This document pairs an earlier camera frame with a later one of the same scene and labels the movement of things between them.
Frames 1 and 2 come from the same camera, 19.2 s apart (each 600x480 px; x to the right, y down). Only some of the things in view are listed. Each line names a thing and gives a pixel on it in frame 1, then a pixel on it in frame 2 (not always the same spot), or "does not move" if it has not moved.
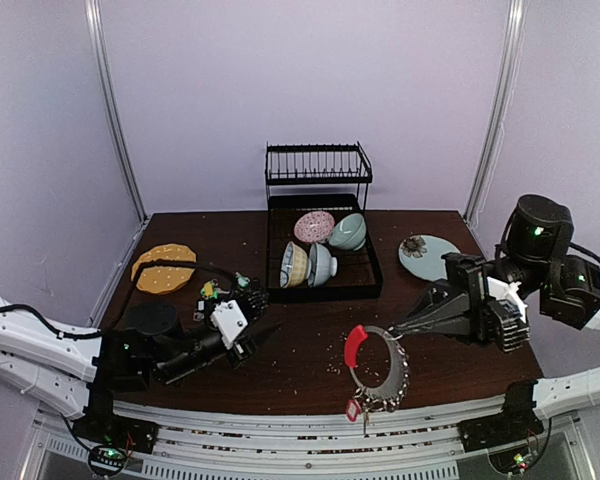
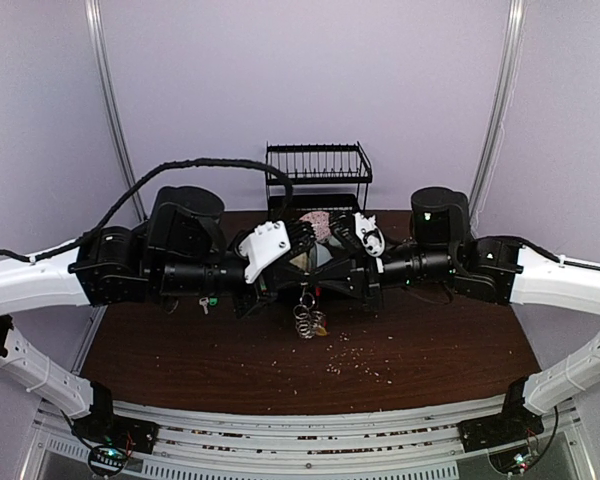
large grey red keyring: [388, 394] -> [307, 320]
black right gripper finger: [442, 301] -> [340, 270]
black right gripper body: [471, 298] -> [371, 279]
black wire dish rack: [330, 178] does not move
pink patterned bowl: [314, 226] does not move
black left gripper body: [242, 353] -> [266, 283]
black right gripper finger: [455, 324] -> [335, 292]
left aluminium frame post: [97, 41] does not move
